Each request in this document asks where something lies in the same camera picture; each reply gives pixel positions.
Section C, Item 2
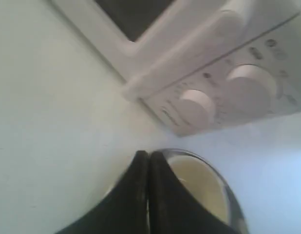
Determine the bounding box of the white control knob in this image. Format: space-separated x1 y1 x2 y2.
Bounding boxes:
176 89 216 130
219 64 280 125

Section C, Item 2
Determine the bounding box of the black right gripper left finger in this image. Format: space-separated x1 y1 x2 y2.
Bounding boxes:
58 151 149 234

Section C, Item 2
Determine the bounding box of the white microwave oven body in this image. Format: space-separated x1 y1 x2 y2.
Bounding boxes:
143 0 301 136

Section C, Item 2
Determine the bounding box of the cream ceramic bowl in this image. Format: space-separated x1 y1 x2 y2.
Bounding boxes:
168 155 231 225

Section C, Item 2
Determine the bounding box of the lower white control knob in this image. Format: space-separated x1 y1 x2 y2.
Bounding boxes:
176 89 216 130

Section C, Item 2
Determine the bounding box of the upper white control knob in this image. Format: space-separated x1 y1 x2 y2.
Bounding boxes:
219 64 280 125

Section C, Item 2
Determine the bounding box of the round silver metal tray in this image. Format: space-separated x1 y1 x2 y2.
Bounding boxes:
147 149 248 234

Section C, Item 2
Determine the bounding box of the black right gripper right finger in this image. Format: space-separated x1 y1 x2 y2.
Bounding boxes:
148 151 237 234

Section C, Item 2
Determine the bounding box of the white microwave door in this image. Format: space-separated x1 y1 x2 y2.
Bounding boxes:
53 0 301 99

